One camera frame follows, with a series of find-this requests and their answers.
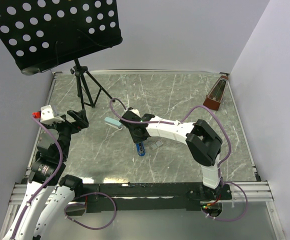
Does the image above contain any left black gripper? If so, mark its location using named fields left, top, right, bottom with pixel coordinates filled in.
left=39, top=108, right=88, bottom=159

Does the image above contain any blue black stapler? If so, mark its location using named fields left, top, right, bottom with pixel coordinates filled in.
left=135, top=142, right=146, bottom=157

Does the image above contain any staple strip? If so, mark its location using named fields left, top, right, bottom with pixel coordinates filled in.
left=150, top=140, right=163, bottom=150

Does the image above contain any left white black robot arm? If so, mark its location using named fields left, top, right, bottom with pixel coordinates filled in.
left=3, top=105, right=89, bottom=240

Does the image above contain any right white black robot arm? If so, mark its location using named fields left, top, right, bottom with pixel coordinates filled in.
left=119, top=109, right=223, bottom=199

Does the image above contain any light blue white stapler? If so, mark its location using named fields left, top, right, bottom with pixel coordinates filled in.
left=104, top=117, right=124, bottom=130

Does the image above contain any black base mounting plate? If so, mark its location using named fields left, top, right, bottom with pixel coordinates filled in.
left=53, top=181, right=233, bottom=214

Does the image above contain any black music stand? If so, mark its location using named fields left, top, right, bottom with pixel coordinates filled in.
left=0, top=0, right=123, bottom=99

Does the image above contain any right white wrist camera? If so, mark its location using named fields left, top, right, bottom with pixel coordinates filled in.
left=128, top=107, right=141, bottom=117

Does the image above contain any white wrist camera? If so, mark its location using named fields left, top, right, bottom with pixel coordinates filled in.
left=128, top=107, right=141, bottom=117
left=32, top=105, right=65, bottom=125

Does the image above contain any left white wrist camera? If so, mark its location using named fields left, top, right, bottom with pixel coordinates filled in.
left=32, top=105, right=65, bottom=125

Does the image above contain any aluminium frame rail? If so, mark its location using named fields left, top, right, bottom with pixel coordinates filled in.
left=230, top=181, right=274, bottom=202

